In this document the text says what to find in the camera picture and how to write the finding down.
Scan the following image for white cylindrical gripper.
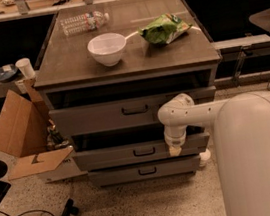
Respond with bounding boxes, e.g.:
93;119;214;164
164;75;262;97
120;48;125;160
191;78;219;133
164;125;187;157

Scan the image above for grey drawer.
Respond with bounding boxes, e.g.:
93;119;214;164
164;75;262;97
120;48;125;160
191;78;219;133
74;132;210;172
47;84;221;140
88;154;200;187

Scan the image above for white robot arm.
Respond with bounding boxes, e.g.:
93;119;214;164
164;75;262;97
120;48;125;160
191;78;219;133
157;91;270;216

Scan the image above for grey bottom drawer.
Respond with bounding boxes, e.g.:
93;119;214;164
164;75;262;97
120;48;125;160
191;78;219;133
88;154;200;187

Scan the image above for grey drawer cabinet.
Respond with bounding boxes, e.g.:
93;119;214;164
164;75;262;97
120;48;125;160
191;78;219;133
23;0;239;195

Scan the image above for grey top drawer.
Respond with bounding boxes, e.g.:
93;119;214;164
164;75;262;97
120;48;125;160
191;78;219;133
47;84;221;140

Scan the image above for white box under cardboard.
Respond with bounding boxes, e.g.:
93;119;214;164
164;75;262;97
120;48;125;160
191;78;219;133
37;156;86;183

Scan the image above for white bowl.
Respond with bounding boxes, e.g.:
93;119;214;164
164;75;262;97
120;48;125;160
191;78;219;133
87;32;126;66

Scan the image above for green chip bag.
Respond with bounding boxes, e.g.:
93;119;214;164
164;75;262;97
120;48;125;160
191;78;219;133
138;13;191;45

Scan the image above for brown cardboard box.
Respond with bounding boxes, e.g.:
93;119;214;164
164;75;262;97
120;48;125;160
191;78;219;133
0;80;74;180

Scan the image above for clear plastic water bottle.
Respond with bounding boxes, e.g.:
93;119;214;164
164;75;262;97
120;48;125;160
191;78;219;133
60;11;110;36

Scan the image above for white paper cup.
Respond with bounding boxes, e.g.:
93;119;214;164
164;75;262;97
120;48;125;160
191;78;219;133
15;57;36;79

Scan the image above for blue patterned bowl right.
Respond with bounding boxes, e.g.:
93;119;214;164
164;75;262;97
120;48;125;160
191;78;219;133
0;64;18;83

